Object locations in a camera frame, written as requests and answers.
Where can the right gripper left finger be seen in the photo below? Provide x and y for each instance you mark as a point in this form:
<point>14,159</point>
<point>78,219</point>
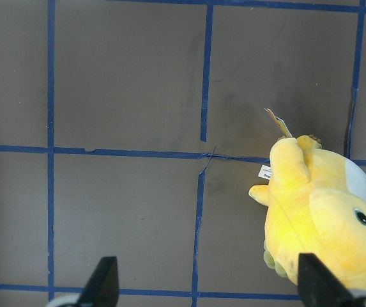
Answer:
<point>101,289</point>

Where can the yellow plush dinosaur toy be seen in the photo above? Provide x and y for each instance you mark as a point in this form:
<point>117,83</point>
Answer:
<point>316,201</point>

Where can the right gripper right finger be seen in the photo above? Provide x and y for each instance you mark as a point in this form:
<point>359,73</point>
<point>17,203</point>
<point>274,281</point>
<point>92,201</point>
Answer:
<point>317,286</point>

